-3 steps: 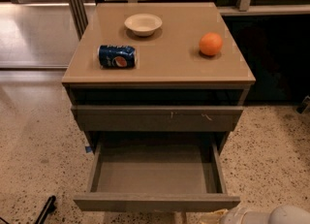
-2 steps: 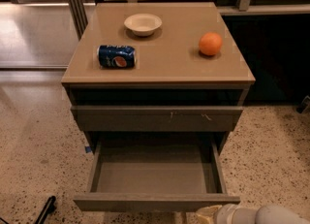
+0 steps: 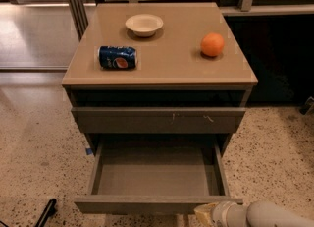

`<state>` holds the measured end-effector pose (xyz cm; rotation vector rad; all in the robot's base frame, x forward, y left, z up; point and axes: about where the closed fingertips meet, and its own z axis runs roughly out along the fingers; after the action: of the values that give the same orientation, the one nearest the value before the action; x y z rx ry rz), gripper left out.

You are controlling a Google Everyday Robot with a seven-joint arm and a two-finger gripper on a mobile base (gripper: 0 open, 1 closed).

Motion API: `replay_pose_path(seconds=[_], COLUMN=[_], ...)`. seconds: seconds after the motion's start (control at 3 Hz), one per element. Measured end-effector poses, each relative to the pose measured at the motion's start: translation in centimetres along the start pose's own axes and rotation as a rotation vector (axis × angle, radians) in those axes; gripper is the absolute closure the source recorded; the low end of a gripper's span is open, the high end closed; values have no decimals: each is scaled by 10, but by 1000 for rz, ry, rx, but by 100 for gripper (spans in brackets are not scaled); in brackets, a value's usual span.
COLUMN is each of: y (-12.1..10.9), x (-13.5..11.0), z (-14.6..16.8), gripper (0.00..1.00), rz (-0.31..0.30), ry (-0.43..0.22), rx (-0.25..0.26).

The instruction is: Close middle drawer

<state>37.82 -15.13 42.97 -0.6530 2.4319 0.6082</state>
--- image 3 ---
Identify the foam gripper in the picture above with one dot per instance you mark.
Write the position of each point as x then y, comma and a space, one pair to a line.
218, 215

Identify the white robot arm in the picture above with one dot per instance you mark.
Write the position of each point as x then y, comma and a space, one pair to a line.
257, 214

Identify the grey drawer cabinet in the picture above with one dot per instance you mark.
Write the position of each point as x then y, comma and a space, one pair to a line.
171, 70

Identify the grey top drawer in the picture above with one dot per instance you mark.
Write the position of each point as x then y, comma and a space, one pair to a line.
158, 120

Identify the blue tape piece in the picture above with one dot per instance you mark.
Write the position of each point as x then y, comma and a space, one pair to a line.
88, 151

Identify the black object on floor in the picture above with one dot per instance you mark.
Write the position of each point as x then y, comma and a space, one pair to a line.
47, 212

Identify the orange fruit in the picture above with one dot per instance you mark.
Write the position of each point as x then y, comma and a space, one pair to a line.
212, 44

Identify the blue pepsi can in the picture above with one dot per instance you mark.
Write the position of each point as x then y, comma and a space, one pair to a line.
117, 57

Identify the white bowl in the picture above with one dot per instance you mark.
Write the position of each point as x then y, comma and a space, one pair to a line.
144, 25

